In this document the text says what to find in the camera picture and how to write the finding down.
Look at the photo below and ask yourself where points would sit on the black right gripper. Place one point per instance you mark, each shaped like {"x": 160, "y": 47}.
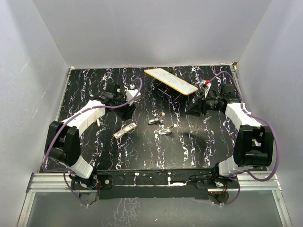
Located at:
{"x": 195, "y": 109}

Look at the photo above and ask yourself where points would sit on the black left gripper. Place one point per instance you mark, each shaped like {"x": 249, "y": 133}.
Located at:
{"x": 128, "y": 113}

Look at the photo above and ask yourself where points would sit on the white staple box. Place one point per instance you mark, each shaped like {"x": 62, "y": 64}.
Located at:
{"x": 124, "y": 130}

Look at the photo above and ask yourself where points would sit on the white stapler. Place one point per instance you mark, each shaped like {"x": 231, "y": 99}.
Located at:
{"x": 167, "y": 130}
{"x": 156, "y": 119}

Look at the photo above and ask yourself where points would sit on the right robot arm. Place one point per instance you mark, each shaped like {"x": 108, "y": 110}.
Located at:
{"x": 254, "y": 143}

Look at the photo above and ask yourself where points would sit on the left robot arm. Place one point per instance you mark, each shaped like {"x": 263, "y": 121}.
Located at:
{"x": 63, "y": 138}

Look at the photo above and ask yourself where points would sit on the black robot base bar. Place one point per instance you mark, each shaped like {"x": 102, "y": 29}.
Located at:
{"x": 154, "y": 183}

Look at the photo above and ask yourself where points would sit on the yellow framed whiteboard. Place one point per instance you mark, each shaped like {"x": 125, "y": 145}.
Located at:
{"x": 172, "y": 81}

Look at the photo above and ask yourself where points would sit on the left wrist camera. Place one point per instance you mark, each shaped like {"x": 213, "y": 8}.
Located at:
{"x": 132, "y": 94}

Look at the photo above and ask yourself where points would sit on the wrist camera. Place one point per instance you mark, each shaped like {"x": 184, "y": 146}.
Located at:
{"x": 205, "y": 87}
{"x": 132, "y": 94}

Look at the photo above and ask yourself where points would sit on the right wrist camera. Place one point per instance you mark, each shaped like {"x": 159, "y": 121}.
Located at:
{"x": 205, "y": 87}

